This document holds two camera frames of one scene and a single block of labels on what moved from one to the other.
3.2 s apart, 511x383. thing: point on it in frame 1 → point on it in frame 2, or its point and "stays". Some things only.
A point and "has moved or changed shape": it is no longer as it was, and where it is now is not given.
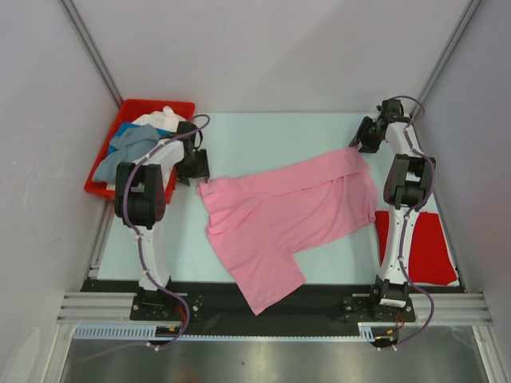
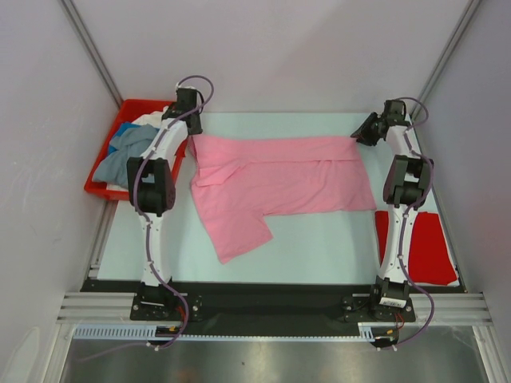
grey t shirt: [129, 144] stays
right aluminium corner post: [427, 91] stays
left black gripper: [200, 171] → [197, 130]
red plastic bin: [129, 110] stays
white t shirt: [165, 120] stays
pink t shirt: [255, 222] has moved or changed shape
